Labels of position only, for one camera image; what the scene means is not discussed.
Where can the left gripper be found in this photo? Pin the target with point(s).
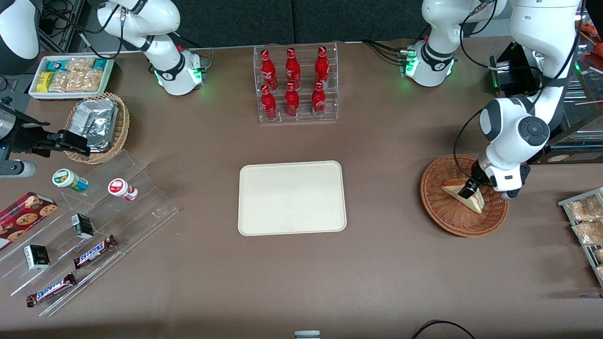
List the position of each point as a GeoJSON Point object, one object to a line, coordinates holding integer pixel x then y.
{"type": "Point", "coordinates": [476, 178]}

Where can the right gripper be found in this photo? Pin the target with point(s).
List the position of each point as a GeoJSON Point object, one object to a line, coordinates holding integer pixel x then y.
{"type": "Point", "coordinates": [22, 138]}

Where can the triangular sandwich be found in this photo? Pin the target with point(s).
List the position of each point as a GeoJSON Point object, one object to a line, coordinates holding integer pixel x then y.
{"type": "Point", "coordinates": [475, 203]}

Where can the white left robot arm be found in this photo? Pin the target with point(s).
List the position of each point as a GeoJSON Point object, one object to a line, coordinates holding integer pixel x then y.
{"type": "Point", "coordinates": [537, 56]}

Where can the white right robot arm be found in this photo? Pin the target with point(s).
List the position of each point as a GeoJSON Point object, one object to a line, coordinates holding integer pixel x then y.
{"type": "Point", "coordinates": [169, 70]}

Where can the brown wicker basket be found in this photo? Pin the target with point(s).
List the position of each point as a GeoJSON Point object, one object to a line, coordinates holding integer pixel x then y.
{"type": "Point", "coordinates": [447, 216]}

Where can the light wicker basket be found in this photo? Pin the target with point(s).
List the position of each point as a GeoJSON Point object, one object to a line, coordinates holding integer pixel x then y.
{"type": "Point", "coordinates": [121, 127]}

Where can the white snack tray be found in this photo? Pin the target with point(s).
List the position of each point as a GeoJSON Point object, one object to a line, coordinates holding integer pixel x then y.
{"type": "Point", "coordinates": [35, 92]}

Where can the metal snack tray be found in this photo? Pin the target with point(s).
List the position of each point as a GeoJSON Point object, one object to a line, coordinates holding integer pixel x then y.
{"type": "Point", "coordinates": [565, 203]}

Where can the cream plastic tray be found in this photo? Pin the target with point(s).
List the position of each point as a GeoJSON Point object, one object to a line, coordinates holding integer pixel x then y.
{"type": "Point", "coordinates": [292, 200]}

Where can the silver foil packet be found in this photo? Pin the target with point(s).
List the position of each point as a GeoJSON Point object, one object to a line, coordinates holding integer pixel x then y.
{"type": "Point", "coordinates": [94, 120]}

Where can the green lid yogurt cup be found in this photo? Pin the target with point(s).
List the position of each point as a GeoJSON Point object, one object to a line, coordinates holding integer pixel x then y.
{"type": "Point", "coordinates": [68, 180]}

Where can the clear bag of crackers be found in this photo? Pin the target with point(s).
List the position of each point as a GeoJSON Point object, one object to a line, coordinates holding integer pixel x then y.
{"type": "Point", "coordinates": [79, 64]}
{"type": "Point", "coordinates": [85, 80]}
{"type": "Point", "coordinates": [59, 81]}

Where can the red lid yogurt cup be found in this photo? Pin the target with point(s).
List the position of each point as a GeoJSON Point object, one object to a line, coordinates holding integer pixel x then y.
{"type": "Point", "coordinates": [120, 188]}

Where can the yellow snack pack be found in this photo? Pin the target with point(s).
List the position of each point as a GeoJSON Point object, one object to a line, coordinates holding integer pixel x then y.
{"type": "Point", "coordinates": [44, 82]}

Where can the teal snack pack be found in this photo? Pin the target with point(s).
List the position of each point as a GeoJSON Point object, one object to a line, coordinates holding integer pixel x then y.
{"type": "Point", "coordinates": [55, 65]}
{"type": "Point", "coordinates": [99, 64]}

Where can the small black carton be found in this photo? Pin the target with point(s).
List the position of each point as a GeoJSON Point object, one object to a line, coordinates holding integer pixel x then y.
{"type": "Point", "coordinates": [36, 257]}
{"type": "Point", "coordinates": [83, 226]}

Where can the red cookie box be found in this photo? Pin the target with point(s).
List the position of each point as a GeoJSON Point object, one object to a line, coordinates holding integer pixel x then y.
{"type": "Point", "coordinates": [23, 214]}

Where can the clear acrylic stepped display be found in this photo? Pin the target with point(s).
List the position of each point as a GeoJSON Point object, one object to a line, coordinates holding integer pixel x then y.
{"type": "Point", "coordinates": [146, 212]}

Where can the Snickers chocolate bar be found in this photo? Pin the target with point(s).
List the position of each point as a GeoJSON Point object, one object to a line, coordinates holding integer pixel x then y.
{"type": "Point", "coordinates": [51, 289]}
{"type": "Point", "coordinates": [94, 252]}

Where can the clear bag of nuts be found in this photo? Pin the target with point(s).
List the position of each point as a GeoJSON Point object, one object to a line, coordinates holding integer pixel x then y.
{"type": "Point", "coordinates": [586, 208]}
{"type": "Point", "coordinates": [599, 255]}
{"type": "Point", "coordinates": [589, 232]}
{"type": "Point", "coordinates": [600, 273]}

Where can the red cola bottle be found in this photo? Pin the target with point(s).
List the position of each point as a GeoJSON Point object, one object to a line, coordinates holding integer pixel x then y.
{"type": "Point", "coordinates": [319, 101]}
{"type": "Point", "coordinates": [292, 102]}
{"type": "Point", "coordinates": [292, 69]}
{"type": "Point", "coordinates": [322, 67]}
{"type": "Point", "coordinates": [268, 104]}
{"type": "Point", "coordinates": [268, 70]}

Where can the clear acrylic bottle rack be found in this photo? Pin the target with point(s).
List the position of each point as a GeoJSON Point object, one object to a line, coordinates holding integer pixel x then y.
{"type": "Point", "coordinates": [304, 117]}

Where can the grey object at table edge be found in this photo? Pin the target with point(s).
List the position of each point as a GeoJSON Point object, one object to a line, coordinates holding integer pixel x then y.
{"type": "Point", "coordinates": [307, 334]}

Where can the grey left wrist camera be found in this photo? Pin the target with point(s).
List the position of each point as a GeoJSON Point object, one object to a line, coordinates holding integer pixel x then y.
{"type": "Point", "coordinates": [512, 192]}

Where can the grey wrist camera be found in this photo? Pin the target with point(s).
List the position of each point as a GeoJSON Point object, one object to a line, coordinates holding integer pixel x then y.
{"type": "Point", "coordinates": [512, 192]}
{"type": "Point", "coordinates": [16, 168]}

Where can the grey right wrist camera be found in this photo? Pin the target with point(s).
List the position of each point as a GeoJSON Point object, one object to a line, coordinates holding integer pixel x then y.
{"type": "Point", "coordinates": [16, 168]}

